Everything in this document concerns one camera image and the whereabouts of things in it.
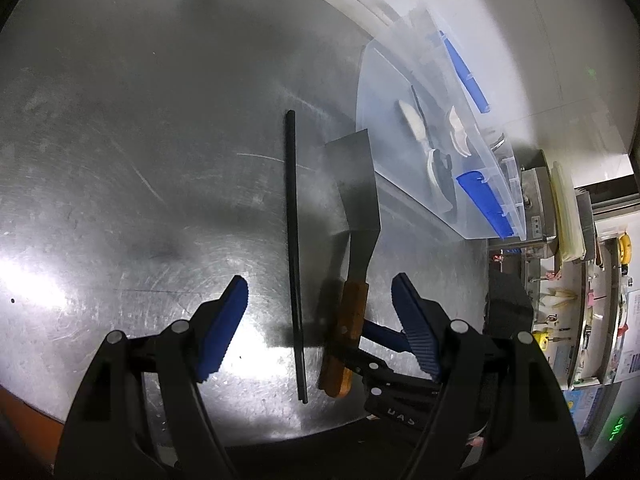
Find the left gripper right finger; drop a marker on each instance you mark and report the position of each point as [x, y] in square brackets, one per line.
[426, 325]

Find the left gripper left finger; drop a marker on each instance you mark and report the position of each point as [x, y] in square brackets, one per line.
[198, 345]

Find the metal spatula wooden handle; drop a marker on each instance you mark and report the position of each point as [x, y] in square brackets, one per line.
[351, 161]

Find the white rice paddle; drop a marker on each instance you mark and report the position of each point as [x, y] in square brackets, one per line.
[413, 121]

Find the stainless kitchen appliance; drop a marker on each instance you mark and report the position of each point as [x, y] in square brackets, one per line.
[541, 240]

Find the cream cutting board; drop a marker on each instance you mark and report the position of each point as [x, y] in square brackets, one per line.
[570, 237]

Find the blue near box latch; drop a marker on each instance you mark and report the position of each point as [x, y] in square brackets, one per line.
[483, 197]

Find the black chopstick on table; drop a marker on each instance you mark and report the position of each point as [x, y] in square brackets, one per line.
[293, 254]

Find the clear plastic storage box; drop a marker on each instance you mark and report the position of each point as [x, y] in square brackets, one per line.
[410, 52]

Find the black chopstick in box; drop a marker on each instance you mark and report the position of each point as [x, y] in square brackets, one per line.
[417, 103]

